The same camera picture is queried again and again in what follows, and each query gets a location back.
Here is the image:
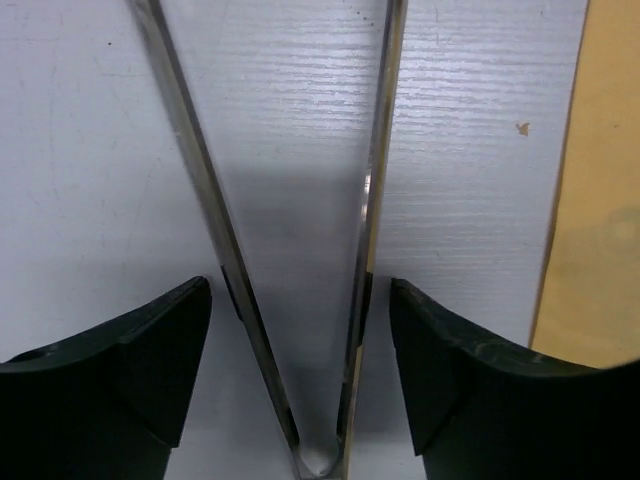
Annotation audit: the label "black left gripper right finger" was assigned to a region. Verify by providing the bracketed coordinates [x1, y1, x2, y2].
[389, 279, 639, 479]

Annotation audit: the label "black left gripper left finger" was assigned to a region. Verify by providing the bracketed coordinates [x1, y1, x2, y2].
[1, 276, 212, 479]

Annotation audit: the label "silver metal tongs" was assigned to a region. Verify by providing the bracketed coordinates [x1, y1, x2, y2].
[128, 1, 408, 479]

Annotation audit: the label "yellow vehicle print placemat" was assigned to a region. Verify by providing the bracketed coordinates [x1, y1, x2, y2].
[530, 1, 639, 368]

